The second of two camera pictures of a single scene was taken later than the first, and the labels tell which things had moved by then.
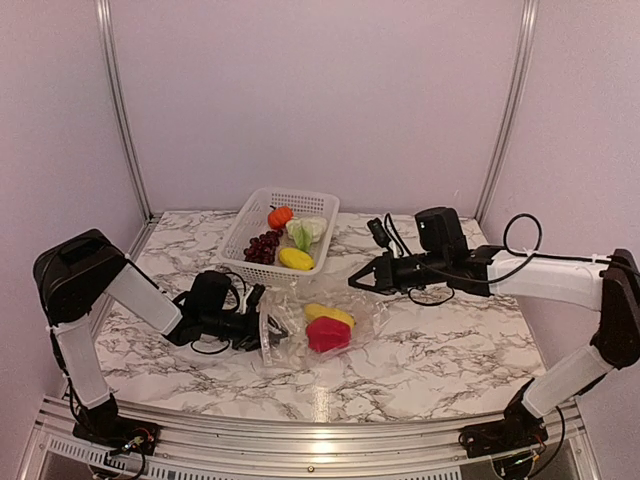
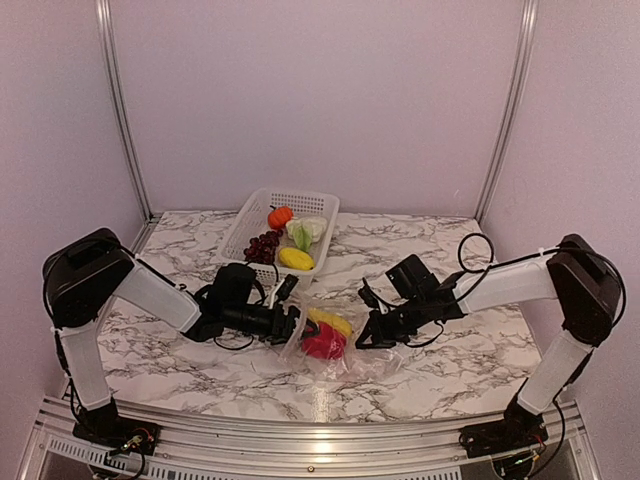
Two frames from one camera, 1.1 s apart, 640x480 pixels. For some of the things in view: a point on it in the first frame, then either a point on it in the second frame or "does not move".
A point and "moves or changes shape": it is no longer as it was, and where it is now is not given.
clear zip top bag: x=327 y=323 moves or changes shape
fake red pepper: x=325 y=334 moves or changes shape
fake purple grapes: x=262 y=249 does not move
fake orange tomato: x=280 y=217 does not move
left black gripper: x=252 y=332 → x=281 y=335
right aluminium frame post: x=529 y=16 does not move
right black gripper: x=384 y=274 → x=374 y=324
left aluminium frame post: x=103 y=15 does not move
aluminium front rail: x=227 y=450 does not move
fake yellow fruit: x=296 y=259 does not move
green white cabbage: x=306 y=230 does not move
